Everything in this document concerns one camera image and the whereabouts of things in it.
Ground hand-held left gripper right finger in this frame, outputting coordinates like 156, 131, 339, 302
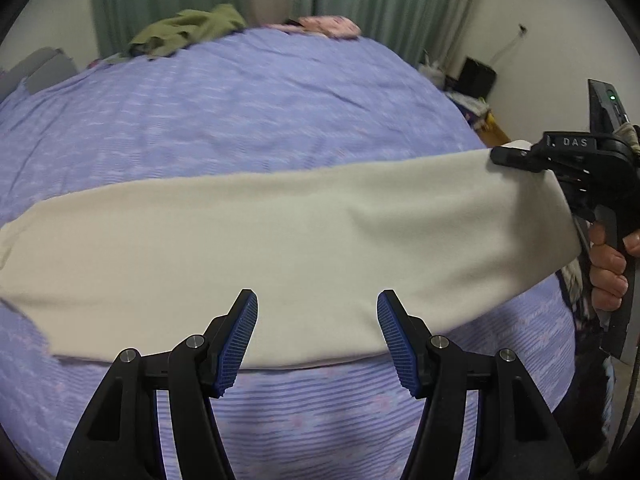
376, 289, 578, 480

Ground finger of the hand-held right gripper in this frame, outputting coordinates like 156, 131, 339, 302
490, 142, 557, 174

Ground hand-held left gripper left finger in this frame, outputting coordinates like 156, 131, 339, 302
56, 288, 259, 480

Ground cream pants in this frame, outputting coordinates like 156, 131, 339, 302
0, 139, 573, 371

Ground person's right hand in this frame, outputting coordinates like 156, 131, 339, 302
589, 220, 640, 314

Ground black floor heater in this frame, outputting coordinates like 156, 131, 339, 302
457, 56, 498, 98

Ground white paper bag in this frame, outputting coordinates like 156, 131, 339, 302
419, 57, 447, 90

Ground pink patterned garment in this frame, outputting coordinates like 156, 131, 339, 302
295, 15, 362, 41

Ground blue patterned bedspread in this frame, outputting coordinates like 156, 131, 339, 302
0, 26, 576, 480

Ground olive green garment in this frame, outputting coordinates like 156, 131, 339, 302
106, 4, 247, 63

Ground grey padded headboard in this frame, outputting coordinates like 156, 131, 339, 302
0, 47, 78, 101

